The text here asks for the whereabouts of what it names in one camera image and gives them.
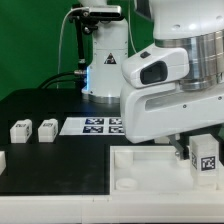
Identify white front fence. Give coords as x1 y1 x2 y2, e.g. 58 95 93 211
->
0 191 224 224

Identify black cables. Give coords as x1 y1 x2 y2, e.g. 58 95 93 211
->
37 70 88 90

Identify black camera on stand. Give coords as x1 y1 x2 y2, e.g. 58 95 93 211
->
71 5 122 21

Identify white marker sheet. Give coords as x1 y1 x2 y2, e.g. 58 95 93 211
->
60 117 124 136

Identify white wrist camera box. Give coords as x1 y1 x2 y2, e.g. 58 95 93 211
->
122 44 190 89

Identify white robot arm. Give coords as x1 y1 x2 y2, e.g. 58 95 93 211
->
120 0 224 143

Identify white cable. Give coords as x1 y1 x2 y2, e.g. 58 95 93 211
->
56 7 88 88

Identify black camera stand pole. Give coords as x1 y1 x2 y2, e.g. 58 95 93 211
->
75 18 87 88

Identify white square tabletop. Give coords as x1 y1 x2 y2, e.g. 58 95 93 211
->
110 146 224 196

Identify white left fence block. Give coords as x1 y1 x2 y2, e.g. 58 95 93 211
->
0 151 6 175

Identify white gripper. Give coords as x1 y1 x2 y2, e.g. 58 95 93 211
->
120 83 224 160

